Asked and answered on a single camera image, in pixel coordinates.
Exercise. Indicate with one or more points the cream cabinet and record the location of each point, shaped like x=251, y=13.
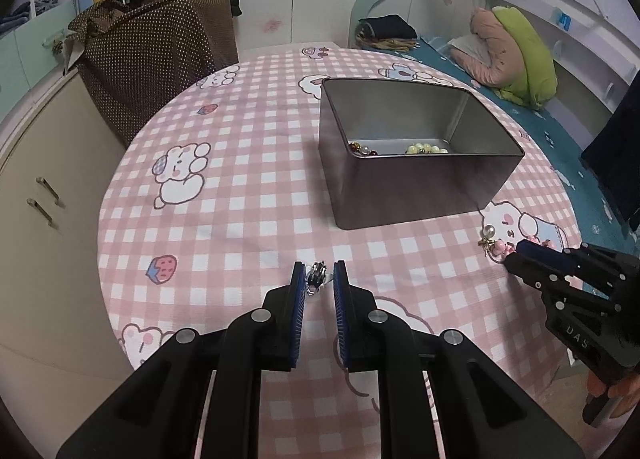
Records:
x=50, y=264

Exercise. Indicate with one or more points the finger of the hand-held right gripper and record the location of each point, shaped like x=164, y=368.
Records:
x=525, y=266
x=542, y=252

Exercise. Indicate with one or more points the folded blue jeans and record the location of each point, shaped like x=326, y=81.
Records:
x=14, y=21

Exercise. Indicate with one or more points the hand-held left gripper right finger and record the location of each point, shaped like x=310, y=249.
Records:
x=341, y=309

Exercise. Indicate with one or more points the red bead jewelry piece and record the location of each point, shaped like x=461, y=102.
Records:
x=362, y=149

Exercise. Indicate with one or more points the pink flower earring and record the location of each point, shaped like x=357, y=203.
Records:
x=501, y=249

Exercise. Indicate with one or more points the folded tan clothes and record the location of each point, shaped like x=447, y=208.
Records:
x=387, y=44

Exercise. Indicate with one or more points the black garment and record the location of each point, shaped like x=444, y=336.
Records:
x=234, y=1

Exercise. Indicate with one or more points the green quilt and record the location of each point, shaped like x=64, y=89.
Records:
x=532, y=64

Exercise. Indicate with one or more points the small silver earring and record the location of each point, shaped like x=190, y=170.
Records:
x=317, y=275

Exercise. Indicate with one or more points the pearl and gold earring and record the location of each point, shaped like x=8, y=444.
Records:
x=487, y=234

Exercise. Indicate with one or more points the dark hanging garment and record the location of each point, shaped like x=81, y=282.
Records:
x=617, y=154

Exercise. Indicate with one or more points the folded dark clothes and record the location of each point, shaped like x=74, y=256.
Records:
x=387, y=26

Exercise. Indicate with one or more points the grey metal tin box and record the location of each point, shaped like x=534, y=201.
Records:
x=415, y=189

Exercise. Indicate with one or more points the brown dotted cloth cover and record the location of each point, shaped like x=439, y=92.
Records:
x=155, y=49

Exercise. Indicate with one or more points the mint green drawer unit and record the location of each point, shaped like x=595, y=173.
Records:
x=30, y=59

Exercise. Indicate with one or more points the small blue box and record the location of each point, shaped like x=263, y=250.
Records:
x=565, y=20

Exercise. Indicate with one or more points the pink quilt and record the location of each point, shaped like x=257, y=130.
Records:
x=492, y=46

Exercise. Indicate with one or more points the person's right hand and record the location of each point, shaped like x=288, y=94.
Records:
x=627, y=394

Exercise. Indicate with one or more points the pink checkered bear tablecloth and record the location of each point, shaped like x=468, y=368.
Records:
x=240, y=199

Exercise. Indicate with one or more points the blue candy print bedsheet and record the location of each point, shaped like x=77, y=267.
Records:
x=565, y=149

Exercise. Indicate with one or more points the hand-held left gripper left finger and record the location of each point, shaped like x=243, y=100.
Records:
x=297, y=309

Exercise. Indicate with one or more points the white pillow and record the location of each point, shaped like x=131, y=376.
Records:
x=464, y=44

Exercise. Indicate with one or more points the pink cat hair clip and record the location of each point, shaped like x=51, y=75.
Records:
x=534, y=240

